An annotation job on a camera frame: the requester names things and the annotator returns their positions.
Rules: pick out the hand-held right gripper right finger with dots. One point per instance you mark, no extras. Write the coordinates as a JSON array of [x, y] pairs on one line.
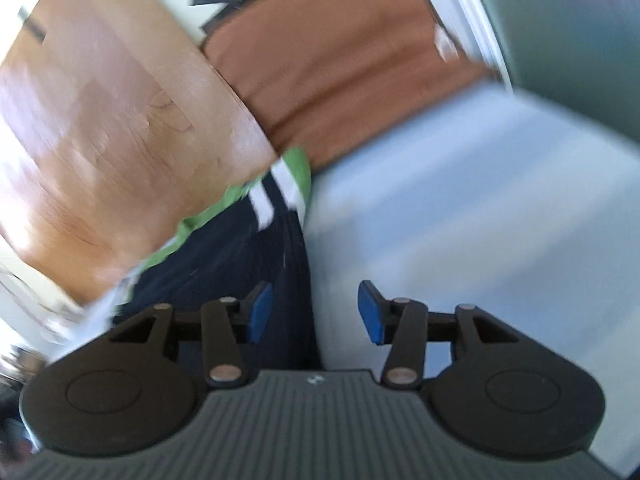
[[370, 317]]

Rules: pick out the striped bed sheet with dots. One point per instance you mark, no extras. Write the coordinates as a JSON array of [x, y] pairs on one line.
[[475, 210]]

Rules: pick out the white window frame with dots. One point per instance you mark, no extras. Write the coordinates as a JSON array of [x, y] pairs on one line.
[[475, 20]]

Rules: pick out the green knit sweater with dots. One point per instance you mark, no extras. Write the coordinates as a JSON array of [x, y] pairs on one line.
[[225, 260]]

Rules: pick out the wooden board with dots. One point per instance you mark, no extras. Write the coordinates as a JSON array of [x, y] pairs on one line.
[[100, 135]]

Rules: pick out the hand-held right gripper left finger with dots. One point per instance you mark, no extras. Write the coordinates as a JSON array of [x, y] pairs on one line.
[[262, 311]]

